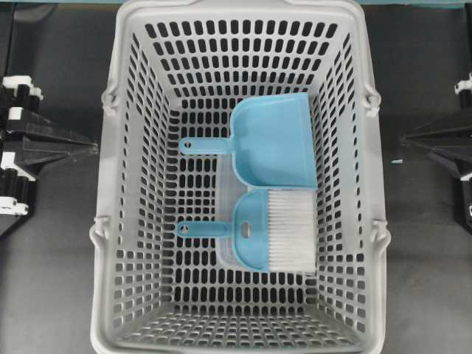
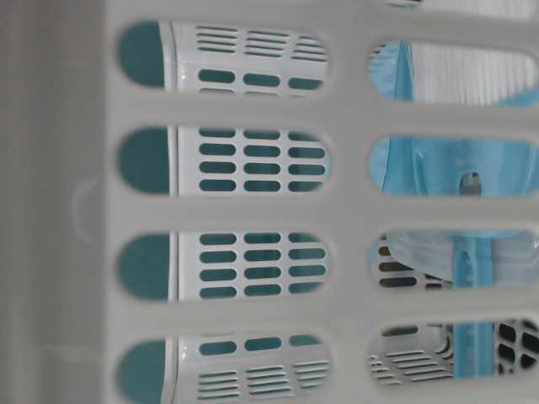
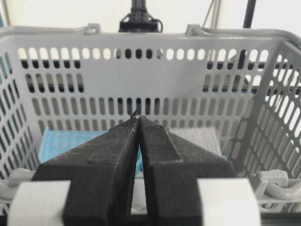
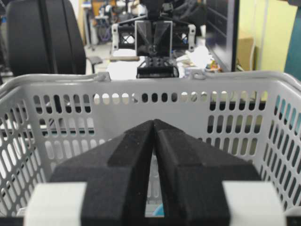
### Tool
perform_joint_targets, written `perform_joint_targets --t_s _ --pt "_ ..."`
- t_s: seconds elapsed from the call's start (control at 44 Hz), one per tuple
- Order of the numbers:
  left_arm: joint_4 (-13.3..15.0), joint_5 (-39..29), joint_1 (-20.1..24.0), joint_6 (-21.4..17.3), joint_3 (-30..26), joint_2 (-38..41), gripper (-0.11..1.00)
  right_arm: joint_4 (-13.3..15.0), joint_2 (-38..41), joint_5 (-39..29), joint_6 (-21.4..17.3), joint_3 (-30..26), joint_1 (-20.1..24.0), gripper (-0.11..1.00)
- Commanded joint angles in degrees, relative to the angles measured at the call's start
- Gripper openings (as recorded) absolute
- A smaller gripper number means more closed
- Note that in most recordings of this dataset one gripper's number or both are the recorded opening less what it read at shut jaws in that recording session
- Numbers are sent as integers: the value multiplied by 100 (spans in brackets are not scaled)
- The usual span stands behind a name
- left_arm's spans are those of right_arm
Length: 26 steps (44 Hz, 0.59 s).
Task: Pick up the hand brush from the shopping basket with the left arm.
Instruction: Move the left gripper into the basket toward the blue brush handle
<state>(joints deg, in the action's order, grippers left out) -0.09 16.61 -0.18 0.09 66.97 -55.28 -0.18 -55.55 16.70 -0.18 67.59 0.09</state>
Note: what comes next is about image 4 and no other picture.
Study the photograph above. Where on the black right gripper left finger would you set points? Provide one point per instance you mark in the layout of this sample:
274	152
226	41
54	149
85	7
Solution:
104	186

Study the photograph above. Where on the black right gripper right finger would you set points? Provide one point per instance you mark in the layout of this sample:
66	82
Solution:
205	186

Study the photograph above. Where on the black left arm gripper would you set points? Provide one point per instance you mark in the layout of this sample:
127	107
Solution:
156	41

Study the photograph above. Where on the blue object in basket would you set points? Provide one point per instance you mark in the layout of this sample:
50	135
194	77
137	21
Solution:
159	211

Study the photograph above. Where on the grey plastic shopping basket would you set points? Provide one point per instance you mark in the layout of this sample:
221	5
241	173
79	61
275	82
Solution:
46	119

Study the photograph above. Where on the black computer monitor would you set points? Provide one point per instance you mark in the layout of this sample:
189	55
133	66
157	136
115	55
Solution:
221	39

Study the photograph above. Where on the cardboard box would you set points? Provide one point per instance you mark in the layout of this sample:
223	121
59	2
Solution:
244	48

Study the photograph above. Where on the black office chair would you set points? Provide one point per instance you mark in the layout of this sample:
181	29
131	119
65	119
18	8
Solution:
43	38

